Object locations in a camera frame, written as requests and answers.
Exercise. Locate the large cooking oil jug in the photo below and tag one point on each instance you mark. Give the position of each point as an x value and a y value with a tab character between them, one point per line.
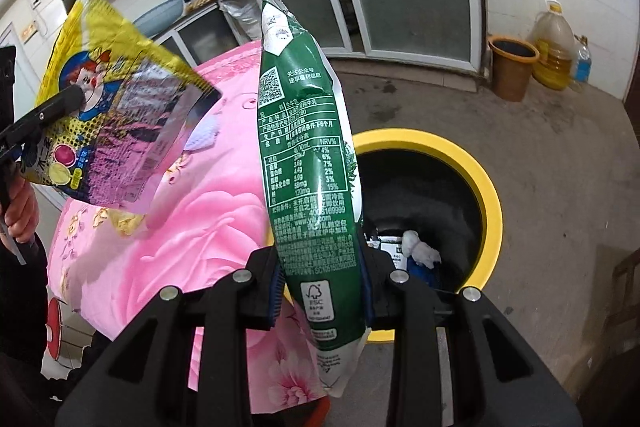
553	38

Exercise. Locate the white tissue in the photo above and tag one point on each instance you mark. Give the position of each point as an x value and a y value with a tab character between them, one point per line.
412	247

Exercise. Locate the green white milk carton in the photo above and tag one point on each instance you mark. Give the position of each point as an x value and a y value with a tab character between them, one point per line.
391	244

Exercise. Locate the blue plastic basin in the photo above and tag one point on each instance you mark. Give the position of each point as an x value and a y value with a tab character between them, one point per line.
158	19

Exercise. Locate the brown plastic bucket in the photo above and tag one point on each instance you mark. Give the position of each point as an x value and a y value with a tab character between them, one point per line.
512	64

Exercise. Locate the white grain sack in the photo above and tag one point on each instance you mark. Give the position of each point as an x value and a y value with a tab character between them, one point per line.
245	16

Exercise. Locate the person left hand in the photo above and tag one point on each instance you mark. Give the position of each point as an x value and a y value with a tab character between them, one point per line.
22	216

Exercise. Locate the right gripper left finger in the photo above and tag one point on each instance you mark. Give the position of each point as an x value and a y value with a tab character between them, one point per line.
182	360

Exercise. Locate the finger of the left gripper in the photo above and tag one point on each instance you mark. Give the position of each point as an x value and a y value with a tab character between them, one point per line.
63	104

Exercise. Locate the blue label water bottle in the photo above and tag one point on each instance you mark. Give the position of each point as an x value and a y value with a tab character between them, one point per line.
583	60

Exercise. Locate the green milk pouch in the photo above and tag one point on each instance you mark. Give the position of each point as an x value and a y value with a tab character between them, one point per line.
312	191

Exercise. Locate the yellow snack bag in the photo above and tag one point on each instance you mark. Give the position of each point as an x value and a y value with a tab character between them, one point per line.
141	104

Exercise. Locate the yellow rimmed black trash bin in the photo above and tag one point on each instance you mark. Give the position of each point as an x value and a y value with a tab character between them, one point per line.
413	180

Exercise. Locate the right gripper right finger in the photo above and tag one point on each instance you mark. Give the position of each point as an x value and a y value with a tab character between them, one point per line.
497	379

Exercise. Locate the pink floral tablecloth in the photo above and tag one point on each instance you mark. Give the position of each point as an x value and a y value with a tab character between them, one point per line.
206	218

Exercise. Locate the white framed kitchen cabinet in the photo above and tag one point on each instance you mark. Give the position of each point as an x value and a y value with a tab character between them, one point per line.
443	34

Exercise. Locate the wooden stool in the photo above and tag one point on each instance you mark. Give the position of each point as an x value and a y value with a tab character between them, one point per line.
620	331

